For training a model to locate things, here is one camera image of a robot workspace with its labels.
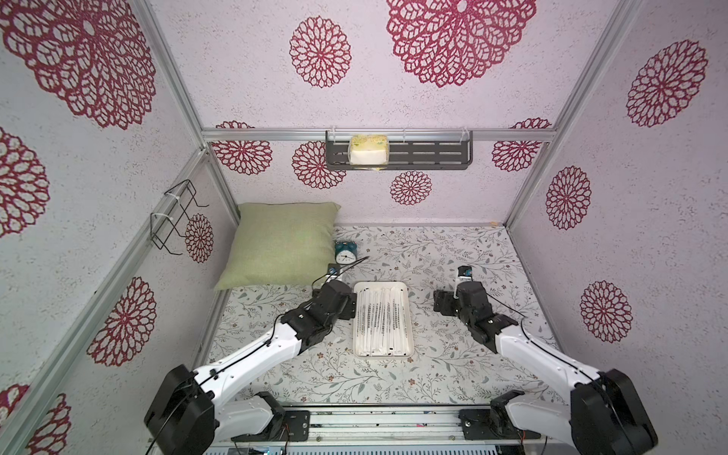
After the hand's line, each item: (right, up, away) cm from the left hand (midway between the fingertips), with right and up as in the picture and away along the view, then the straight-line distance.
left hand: (339, 295), depth 83 cm
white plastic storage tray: (+13, -12, +7) cm, 19 cm away
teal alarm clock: (+1, +13, +20) cm, 24 cm away
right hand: (+33, +1, +5) cm, 33 cm away
